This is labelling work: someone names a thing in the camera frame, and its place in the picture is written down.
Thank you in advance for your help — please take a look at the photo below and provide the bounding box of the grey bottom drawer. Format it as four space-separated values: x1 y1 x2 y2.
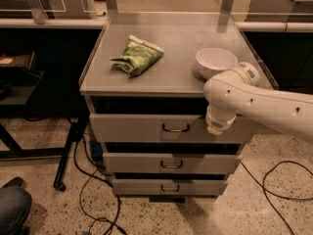
112 179 227 196

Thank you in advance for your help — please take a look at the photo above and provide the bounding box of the grey top drawer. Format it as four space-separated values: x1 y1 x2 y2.
90 114 257 143

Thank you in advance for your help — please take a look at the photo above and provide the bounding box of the white horizontal rail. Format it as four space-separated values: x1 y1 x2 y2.
0 18 107 29

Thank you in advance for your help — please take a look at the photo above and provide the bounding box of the grey drawer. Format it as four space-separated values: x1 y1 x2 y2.
90 114 257 143
112 179 227 196
104 153 241 174

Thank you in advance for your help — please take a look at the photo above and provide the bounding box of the dark shoe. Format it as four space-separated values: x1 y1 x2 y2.
3 177 25 188

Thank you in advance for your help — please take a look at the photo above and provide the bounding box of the green chip bag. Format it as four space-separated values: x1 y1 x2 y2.
111 34 164 76

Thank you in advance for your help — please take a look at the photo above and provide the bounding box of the black cable floor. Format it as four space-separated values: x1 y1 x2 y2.
240 160 313 235
72 127 128 235

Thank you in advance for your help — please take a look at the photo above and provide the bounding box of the black table stand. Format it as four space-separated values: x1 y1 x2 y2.
0 52 89 192

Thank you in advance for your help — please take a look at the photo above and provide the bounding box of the white ceramic bowl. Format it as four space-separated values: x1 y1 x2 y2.
194 48 238 80

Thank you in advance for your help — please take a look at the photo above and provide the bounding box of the black cable right floor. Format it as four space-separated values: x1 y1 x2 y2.
240 160 313 235

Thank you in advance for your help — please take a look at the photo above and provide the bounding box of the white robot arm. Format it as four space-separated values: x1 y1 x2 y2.
203 62 313 143

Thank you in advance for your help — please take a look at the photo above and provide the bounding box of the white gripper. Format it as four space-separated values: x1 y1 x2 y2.
205 105 237 136

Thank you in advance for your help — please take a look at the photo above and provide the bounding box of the grey drawer cabinet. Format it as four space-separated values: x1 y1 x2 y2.
78 11 279 204

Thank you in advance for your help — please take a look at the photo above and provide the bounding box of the person leg in jeans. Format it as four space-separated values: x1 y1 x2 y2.
0 186 32 235

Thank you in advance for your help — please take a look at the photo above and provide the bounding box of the grey middle drawer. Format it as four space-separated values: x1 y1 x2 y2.
104 153 241 174

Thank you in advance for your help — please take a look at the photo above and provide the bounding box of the black cable left floor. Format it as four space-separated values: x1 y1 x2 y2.
72 127 128 235

